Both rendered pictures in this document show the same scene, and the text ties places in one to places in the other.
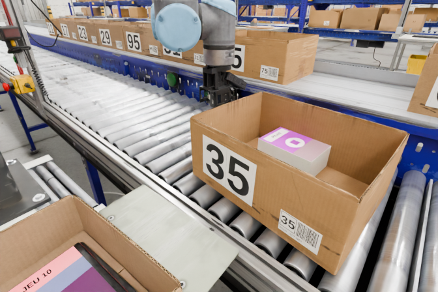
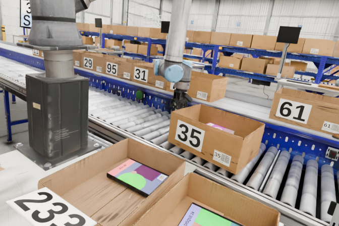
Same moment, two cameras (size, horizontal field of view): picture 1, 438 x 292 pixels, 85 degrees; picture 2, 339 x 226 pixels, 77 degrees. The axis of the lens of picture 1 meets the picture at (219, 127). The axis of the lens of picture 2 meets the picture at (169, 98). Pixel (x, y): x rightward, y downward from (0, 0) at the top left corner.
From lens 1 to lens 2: 0.56 m
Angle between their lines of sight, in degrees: 14
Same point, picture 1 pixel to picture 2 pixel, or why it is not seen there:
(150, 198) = not seen: hidden behind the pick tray
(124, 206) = not seen: hidden behind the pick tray
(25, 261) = (110, 163)
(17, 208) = (88, 148)
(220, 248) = (189, 165)
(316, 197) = (228, 140)
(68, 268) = (132, 164)
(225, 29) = (187, 73)
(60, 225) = (122, 151)
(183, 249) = not seen: hidden behind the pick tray
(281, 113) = (210, 115)
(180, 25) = (176, 72)
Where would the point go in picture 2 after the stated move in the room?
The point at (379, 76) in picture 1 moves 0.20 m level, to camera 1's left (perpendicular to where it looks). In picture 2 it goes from (259, 102) to (234, 100)
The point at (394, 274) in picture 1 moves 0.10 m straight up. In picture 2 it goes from (258, 175) to (263, 154)
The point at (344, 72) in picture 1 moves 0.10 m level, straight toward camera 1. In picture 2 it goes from (241, 98) to (240, 101)
